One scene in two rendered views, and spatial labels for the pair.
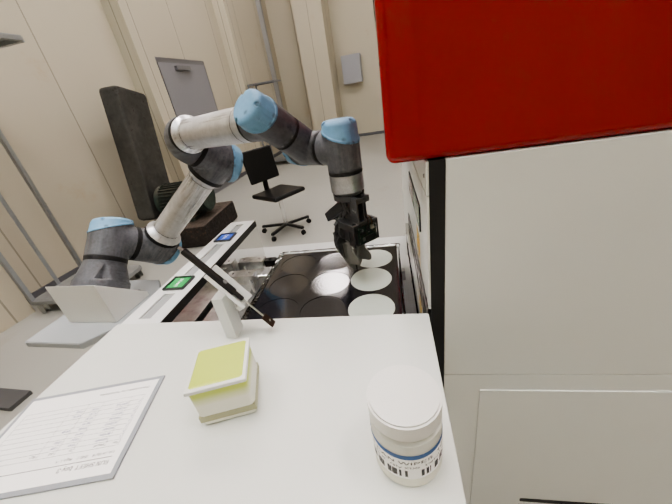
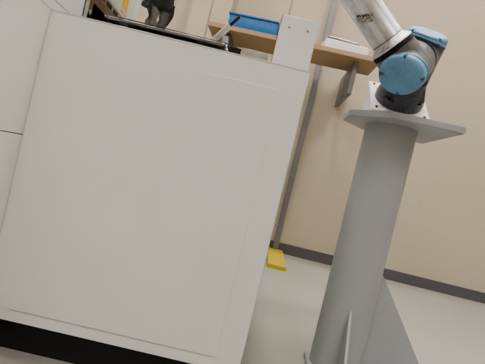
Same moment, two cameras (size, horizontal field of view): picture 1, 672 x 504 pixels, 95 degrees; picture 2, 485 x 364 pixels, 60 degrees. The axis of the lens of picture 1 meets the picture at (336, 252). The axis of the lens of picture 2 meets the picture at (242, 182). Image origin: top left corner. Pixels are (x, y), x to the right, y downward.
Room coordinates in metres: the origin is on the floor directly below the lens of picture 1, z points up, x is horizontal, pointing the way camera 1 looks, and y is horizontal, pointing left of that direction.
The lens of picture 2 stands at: (2.08, 0.04, 0.55)
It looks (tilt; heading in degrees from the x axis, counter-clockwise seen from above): 1 degrees down; 167
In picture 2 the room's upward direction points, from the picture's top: 13 degrees clockwise
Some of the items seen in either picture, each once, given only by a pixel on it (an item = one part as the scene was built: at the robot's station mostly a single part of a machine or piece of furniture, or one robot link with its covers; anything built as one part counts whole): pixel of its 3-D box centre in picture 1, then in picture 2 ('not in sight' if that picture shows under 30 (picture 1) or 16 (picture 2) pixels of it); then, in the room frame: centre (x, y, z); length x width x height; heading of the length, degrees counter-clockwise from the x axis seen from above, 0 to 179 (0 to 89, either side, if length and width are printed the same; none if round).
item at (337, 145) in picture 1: (340, 146); not in sight; (0.68, -0.05, 1.21); 0.09 x 0.08 x 0.11; 47
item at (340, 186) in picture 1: (348, 182); not in sight; (0.68, -0.05, 1.13); 0.08 x 0.08 x 0.05
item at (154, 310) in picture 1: (213, 279); (283, 71); (0.80, 0.37, 0.89); 0.55 x 0.09 x 0.14; 168
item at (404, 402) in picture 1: (405, 424); not in sight; (0.19, -0.04, 1.01); 0.07 x 0.07 x 0.10
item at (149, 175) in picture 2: not in sight; (176, 199); (0.60, 0.15, 0.41); 0.96 x 0.64 x 0.82; 168
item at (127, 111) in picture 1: (164, 165); not in sight; (3.80, 1.78, 0.87); 1.07 x 1.03 x 1.75; 74
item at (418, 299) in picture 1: (415, 275); (111, 33); (0.63, -0.18, 0.89); 0.44 x 0.02 x 0.10; 168
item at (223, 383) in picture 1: (226, 380); not in sight; (0.30, 0.18, 1.00); 0.07 x 0.07 x 0.07; 6
